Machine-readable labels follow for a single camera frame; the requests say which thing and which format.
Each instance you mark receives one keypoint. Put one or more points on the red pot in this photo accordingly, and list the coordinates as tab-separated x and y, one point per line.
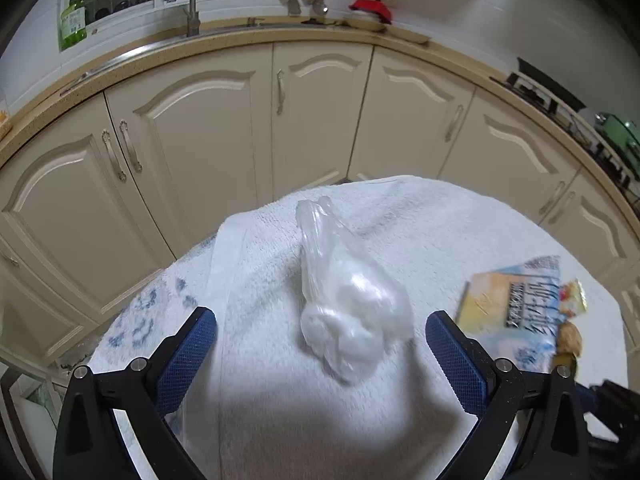
371	7

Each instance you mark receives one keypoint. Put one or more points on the cream kitchen base cabinet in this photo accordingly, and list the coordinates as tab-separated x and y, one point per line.
200	150

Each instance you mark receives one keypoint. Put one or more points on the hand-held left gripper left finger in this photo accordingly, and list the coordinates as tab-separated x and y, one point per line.
187	355

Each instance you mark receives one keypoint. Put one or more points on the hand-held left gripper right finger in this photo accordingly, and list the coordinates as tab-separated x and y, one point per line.
457	360

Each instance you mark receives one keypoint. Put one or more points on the brown nut shell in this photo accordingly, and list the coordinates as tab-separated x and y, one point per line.
570	340

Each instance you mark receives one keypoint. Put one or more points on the white towel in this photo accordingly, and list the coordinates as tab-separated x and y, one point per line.
280	410

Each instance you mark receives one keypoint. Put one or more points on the small yellow candy wrapper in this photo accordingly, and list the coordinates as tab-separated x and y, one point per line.
574	300

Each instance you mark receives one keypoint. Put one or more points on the green bottle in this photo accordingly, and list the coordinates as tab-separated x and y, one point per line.
73	22

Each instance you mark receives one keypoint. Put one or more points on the pale blue and yellow packet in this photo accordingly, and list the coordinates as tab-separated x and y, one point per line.
505	310

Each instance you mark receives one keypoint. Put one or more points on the metal faucet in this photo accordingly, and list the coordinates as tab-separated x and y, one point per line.
192	15

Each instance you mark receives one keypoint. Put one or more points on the white plastic bag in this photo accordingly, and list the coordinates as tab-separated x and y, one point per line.
350	300

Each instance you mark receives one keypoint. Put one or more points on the black gas stove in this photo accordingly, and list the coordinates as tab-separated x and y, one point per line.
590	130

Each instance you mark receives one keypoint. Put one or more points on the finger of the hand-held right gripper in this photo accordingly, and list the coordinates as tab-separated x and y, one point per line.
617	405

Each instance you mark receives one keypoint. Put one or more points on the green electric pot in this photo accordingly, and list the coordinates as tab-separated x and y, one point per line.
622	132

